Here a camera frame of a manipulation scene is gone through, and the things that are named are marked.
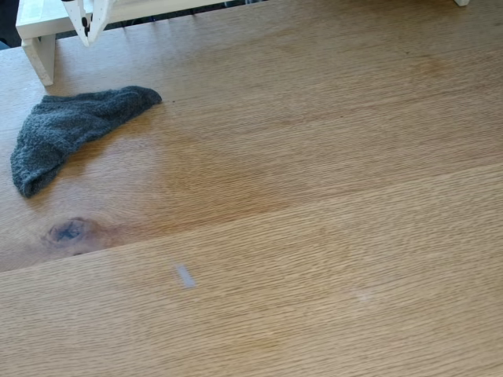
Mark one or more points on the grey fuzzy sock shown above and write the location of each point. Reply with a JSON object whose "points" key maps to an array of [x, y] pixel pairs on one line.
{"points": [[63, 125]]}

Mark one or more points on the white wooden desk shelf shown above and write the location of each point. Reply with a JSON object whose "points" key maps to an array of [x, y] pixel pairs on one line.
{"points": [[35, 23]]}

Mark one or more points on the small clear tape strip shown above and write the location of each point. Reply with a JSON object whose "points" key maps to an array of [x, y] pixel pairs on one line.
{"points": [[185, 276]]}

